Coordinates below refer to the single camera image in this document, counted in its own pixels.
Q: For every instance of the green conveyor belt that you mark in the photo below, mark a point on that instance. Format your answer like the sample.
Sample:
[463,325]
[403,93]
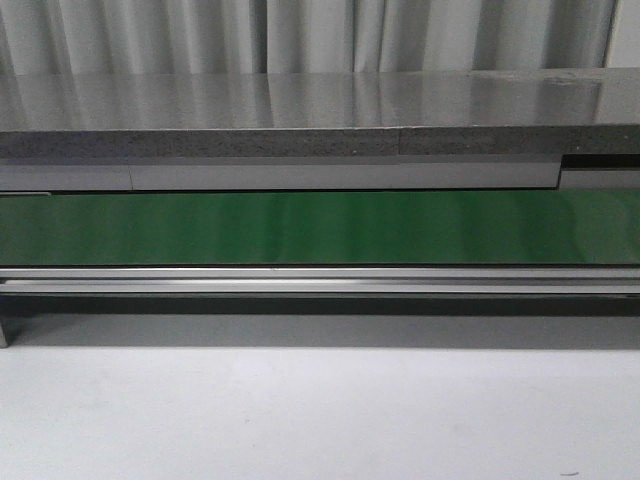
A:
[335,227]

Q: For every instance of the grey stone countertop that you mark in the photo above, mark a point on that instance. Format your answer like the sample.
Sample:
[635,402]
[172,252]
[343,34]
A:
[532,129]

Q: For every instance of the grey pleated curtain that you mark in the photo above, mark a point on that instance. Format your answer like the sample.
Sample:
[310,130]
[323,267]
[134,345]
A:
[136,37]

